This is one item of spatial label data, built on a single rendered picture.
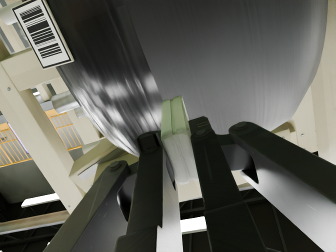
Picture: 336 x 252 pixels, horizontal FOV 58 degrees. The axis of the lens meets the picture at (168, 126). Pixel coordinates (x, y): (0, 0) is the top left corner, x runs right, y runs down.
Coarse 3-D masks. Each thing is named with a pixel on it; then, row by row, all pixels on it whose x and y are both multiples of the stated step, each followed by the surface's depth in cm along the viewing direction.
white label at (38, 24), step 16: (32, 0) 26; (16, 16) 27; (32, 16) 27; (48, 16) 26; (32, 32) 28; (48, 32) 27; (32, 48) 29; (48, 48) 28; (64, 48) 27; (48, 64) 29
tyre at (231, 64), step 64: (64, 0) 25; (128, 0) 25; (192, 0) 25; (256, 0) 26; (320, 0) 29; (64, 64) 30; (128, 64) 28; (192, 64) 28; (256, 64) 29; (128, 128) 33
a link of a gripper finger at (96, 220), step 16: (112, 176) 14; (96, 192) 13; (112, 192) 13; (80, 208) 12; (96, 208) 11; (112, 208) 12; (128, 208) 14; (64, 224) 11; (80, 224) 11; (96, 224) 11; (112, 224) 12; (64, 240) 10; (80, 240) 10; (96, 240) 11; (112, 240) 12
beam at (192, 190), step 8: (280, 128) 86; (288, 128) 86; (280, 136) 86; (288, 136) 86; (112, 160) 101; (128, 160) 98; (136, 160) 96; (96, 168) 101; (104, 168) 99; (96, 176) 96; (240, 176) 92; (184, 184) 92; (192, 184) 92; (184, 192) 94; (192, 192) 94; (200, 192) 94; (184, 200) 95
